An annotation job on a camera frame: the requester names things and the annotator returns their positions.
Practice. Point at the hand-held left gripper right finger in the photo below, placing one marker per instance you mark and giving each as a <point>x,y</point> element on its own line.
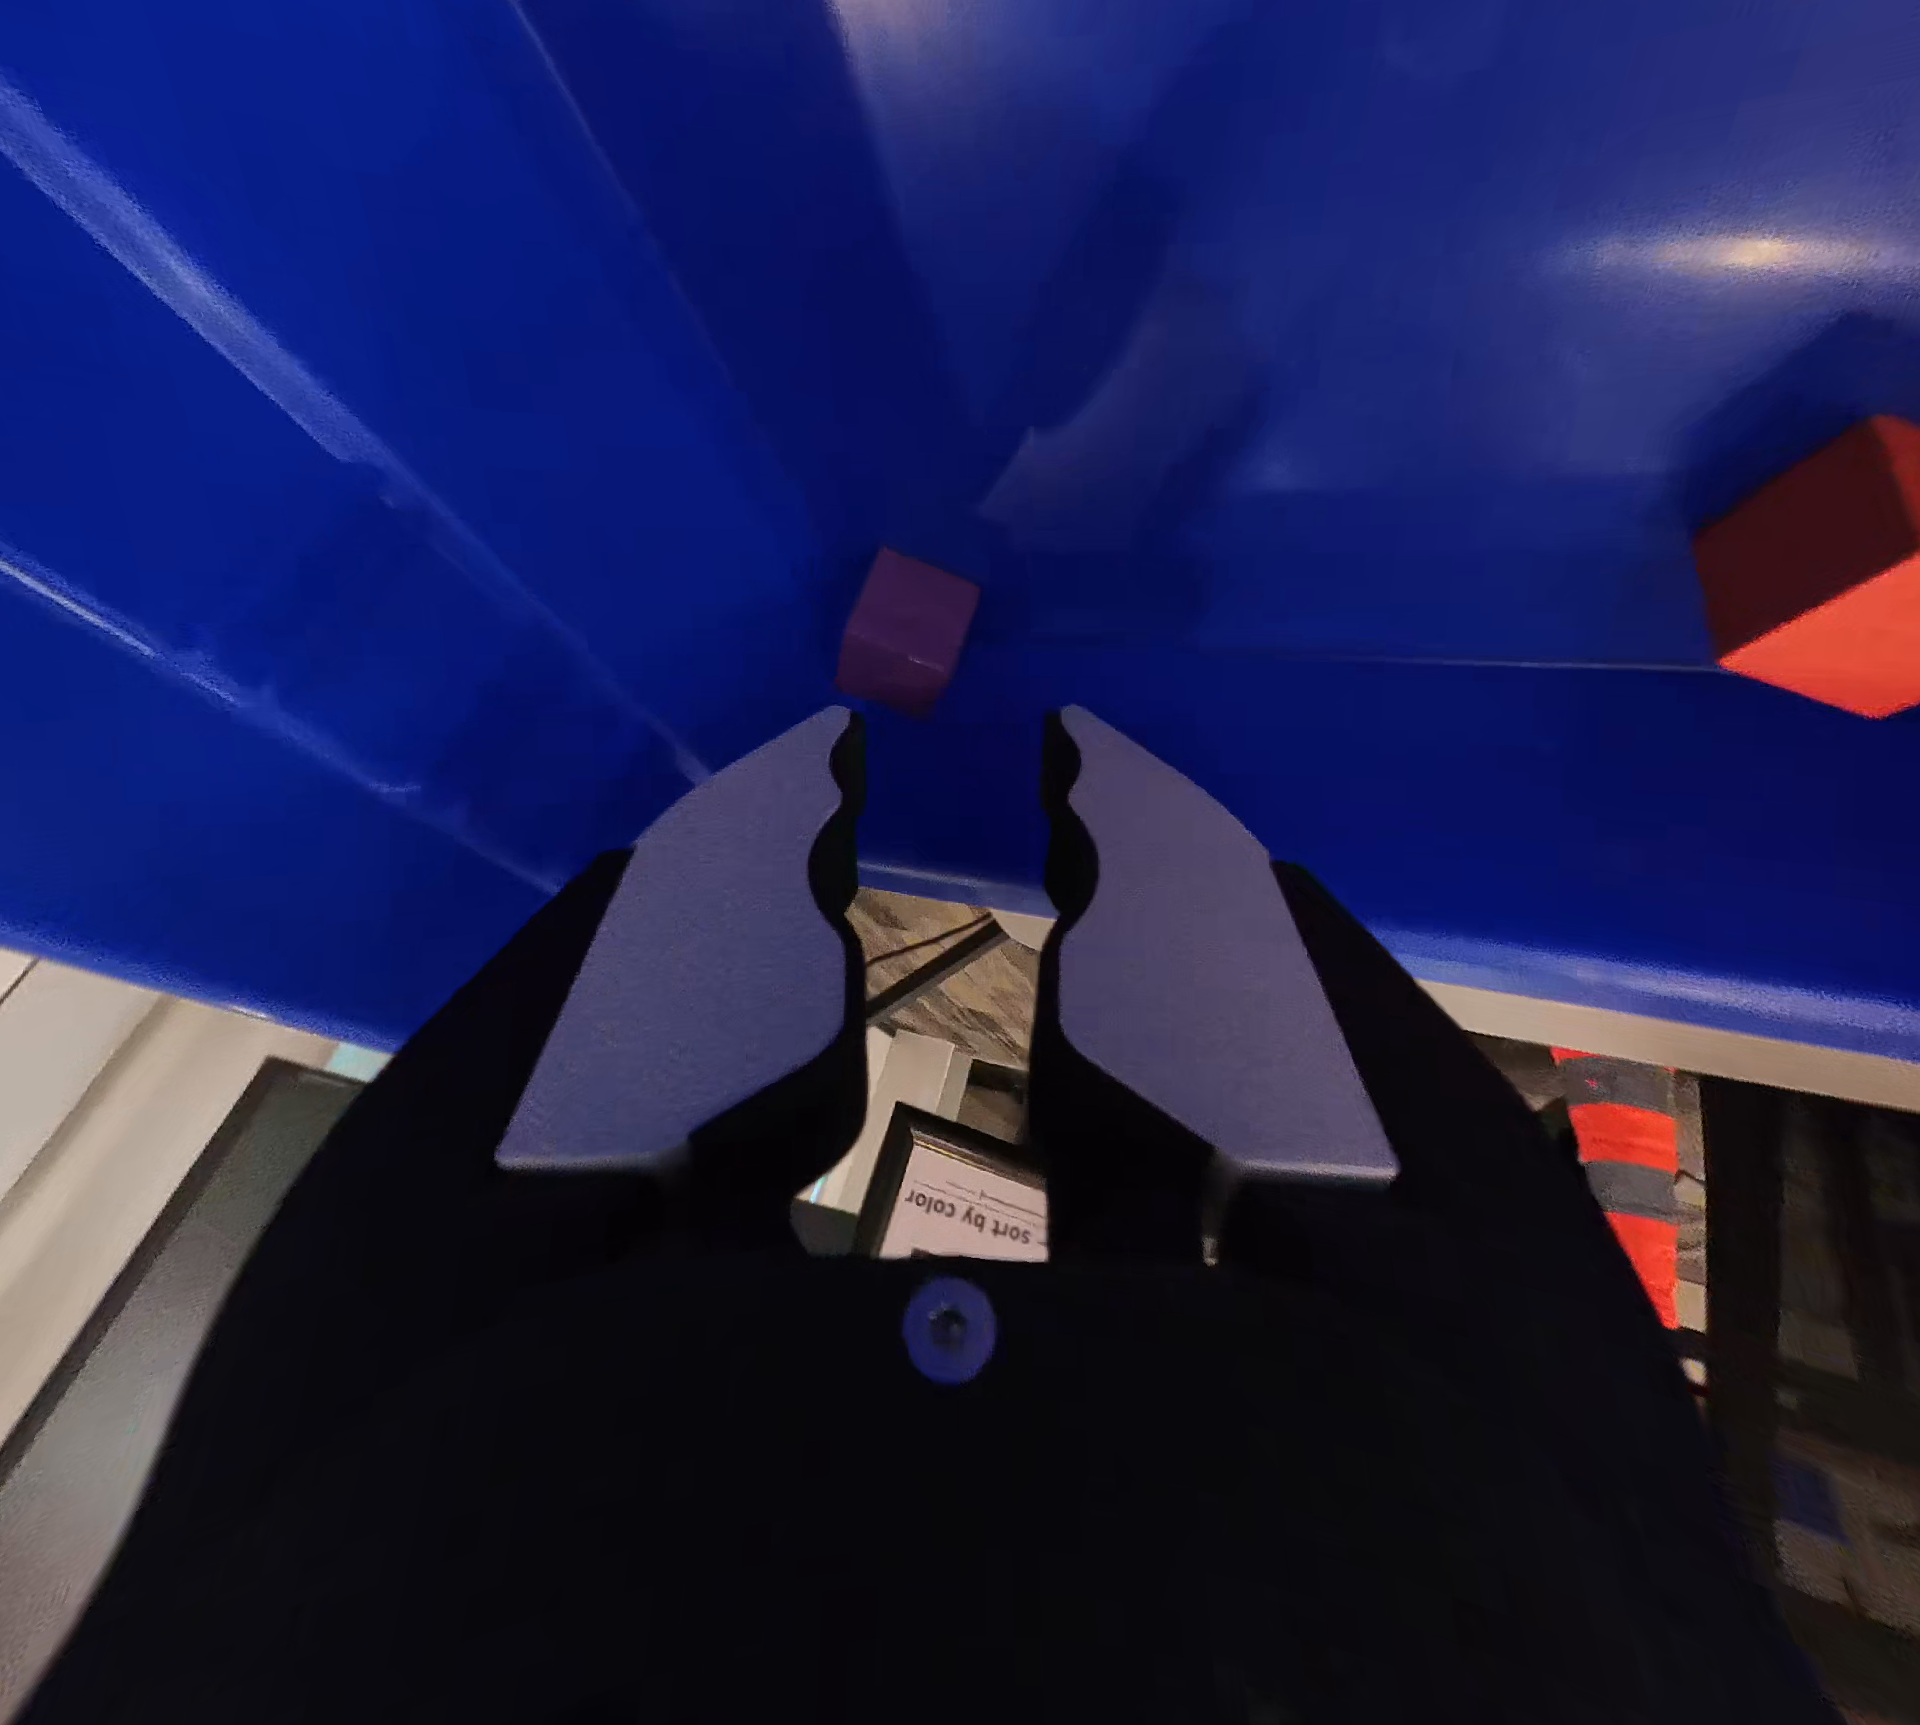
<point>1215,991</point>

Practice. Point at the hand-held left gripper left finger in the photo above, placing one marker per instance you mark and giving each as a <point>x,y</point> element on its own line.
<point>692,991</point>

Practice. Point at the purple wooden cube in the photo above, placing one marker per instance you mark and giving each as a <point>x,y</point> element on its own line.
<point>903,631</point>

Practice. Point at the blue plastic bin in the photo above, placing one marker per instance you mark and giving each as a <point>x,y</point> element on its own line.
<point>601,256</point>

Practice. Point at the red wooden cube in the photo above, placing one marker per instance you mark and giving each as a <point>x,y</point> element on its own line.
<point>1831,568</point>

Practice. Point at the orange striped object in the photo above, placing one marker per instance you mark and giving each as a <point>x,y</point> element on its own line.
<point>1629,1154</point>

